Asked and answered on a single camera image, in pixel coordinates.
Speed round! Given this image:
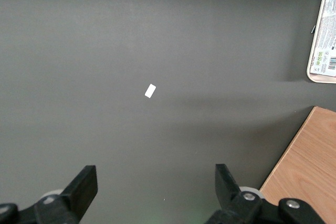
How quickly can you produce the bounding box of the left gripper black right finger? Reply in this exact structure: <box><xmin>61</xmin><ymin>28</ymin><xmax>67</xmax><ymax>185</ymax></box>
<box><xmin>207</xmin><ymin>164</ymin><xmax>329</xmax><ymax>224</ymax></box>

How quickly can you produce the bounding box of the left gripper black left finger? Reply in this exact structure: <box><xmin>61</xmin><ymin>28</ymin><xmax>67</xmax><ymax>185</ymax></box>
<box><xmin>0</xmin><ymin>165</ymin><xmax>98</xmax><ymax>224</ymax></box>

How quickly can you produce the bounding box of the beige plastic tray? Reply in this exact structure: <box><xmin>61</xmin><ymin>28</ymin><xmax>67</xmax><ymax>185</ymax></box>
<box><xmin>306</xmin><ymin>0</ymin><xmax>336</xmax><ymax>84</ymax></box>

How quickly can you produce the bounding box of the wooden two-drawer cabinet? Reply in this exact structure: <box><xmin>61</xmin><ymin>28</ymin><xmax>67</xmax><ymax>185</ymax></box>
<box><xmin>259</xmin><ymin>105</ymin><xmax>336</xmax><ymax>224</ymax></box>

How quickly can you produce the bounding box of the small white tape marker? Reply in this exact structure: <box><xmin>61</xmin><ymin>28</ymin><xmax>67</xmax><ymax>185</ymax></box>
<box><xmin>144</xmin><ymin>83</ymin><xmax>158</xmax><ymax>99</ymax></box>

